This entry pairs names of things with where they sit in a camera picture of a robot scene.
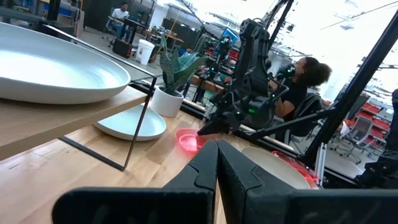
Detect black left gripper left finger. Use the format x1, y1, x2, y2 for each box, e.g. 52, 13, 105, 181
52, 139, 219, 224

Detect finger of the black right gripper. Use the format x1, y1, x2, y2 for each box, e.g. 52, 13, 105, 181
215, 108, 243, 123
197, 115, 241, 136

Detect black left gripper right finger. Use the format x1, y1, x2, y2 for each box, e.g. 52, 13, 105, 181
216, 139, 398, 224

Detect pink translucent plastic plate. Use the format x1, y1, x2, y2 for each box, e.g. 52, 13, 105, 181
272, 150, 321, 188
174, 127, 213, 154

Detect beige ceramic plate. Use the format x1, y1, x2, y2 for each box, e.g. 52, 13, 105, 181
241, 146, 312, 190

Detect pale blue ceramic plate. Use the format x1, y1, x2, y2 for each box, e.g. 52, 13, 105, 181
0, 21, 132, 105
93, 103, 168, 142

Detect person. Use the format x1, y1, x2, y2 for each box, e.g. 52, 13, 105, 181
109, 2, 132, 43
268, 56, 333, 144

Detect black office chair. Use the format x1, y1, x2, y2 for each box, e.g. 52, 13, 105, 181
281, 92, 325, 144

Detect white round plant pot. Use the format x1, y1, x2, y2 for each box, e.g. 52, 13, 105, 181
149, 85, 185, 118

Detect green snake plant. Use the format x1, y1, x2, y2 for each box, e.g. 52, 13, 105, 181
159, 33, 210, 96

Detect blue lit monitor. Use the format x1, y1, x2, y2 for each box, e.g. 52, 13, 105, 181
221, 27, 240, 47

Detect white plastic bucket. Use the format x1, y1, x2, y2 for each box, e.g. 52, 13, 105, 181
135, 39, 155, 66

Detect red office chair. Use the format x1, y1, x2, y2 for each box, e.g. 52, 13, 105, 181
335, 102, 393, 164

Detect black equipment case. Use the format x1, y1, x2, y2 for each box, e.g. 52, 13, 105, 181
112, 39, 134, 59

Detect black metal rig frame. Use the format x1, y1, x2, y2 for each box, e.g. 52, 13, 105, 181
182, 0, 398, 189

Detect wooden shelf with black frame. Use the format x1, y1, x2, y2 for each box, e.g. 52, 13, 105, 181
0, 23, 158, 172

